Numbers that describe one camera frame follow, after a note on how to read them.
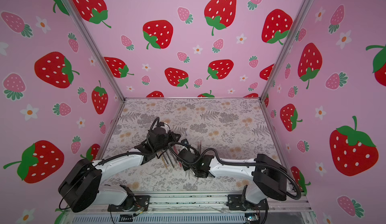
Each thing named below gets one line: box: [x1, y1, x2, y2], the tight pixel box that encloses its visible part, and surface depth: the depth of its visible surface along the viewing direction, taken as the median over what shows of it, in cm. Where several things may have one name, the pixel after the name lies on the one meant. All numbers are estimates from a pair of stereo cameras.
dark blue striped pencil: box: [165, 151, 176, 169], surface depth 90 cm
